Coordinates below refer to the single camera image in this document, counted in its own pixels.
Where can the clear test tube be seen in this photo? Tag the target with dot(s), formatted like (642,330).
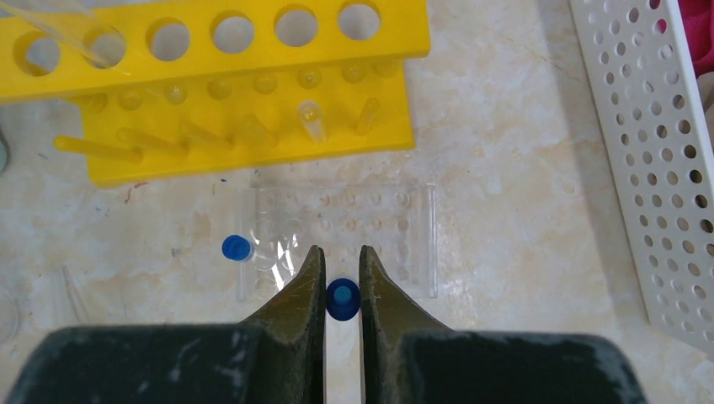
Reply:
(310,115)
(75,25)

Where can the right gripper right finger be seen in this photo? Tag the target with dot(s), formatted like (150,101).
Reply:
(411,357)

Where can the pink cloth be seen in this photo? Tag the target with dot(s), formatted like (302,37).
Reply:
(697,16)

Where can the white perforated basket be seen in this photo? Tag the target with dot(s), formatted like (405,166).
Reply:
(661,156)

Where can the red-capped wash bottle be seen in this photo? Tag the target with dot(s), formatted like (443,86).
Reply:
(68,307)

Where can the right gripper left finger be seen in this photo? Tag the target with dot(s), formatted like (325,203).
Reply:
(274,355)

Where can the yellow test tube rack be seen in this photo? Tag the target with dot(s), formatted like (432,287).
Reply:
(209,86)

